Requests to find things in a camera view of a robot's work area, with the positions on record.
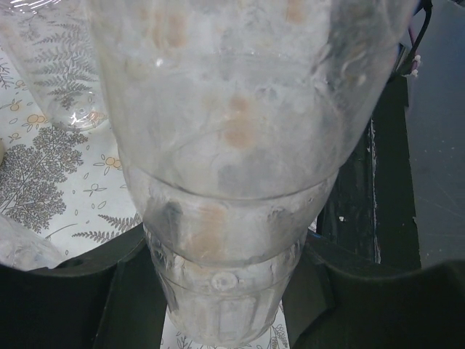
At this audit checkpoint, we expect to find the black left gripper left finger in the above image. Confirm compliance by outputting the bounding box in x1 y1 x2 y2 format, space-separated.
1 225 166 348

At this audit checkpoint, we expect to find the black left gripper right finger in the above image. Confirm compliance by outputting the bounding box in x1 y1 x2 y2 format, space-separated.
283 233 464 348

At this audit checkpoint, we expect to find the clear plastic bottle large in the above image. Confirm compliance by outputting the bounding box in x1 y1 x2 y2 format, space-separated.
86 1 418 348

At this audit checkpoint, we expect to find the clear plastic bottle middle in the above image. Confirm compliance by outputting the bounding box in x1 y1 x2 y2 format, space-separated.
1 214 65 271

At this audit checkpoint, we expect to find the clear plastic bottle left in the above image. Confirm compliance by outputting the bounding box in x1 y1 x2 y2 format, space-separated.
1 1 107 132

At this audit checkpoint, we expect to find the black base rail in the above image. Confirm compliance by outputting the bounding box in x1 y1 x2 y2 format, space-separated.
315 0 465 270

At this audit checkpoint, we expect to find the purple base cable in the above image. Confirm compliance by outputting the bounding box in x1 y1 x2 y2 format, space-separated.
401 0 435 77

